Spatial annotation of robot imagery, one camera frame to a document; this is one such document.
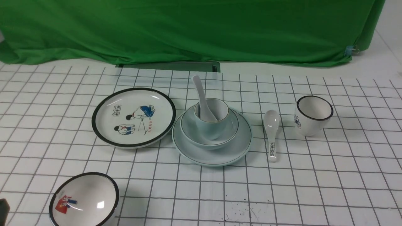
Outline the plain white ceramic spoon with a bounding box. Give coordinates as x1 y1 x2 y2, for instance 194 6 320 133
192 75 217 122

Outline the pale blue cup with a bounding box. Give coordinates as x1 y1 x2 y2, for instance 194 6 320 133
194 98 230 140

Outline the pale blue bowl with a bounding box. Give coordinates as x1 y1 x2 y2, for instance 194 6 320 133
179 105 239 150

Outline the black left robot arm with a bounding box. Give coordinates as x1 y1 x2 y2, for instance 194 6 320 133
0 199 10 226

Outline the grey metal bar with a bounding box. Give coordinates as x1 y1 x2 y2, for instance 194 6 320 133
116 61 221 73

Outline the pale blue plate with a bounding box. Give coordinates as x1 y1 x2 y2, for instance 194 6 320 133
172 109 253 167

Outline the black-rimmed cartoon plate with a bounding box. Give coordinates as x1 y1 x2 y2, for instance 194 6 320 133
91 88 176 149

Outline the white printed ceramic spoon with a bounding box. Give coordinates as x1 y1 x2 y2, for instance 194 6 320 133
263 110 280 163

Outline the black-rimmed cartoon cup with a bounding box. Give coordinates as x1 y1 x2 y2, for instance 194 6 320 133
294 95 334 137

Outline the green backdrop cloth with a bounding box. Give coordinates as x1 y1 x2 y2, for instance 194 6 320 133
0 0 385 67

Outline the black-rimmed cartoon bowl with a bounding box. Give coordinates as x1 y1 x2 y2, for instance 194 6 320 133
48 172 120 226

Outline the blue binder clip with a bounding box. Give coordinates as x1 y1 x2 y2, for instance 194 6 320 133
344 45 360 56

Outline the white grid tablecloth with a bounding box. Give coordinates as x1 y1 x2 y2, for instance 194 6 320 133
0 63 402 226

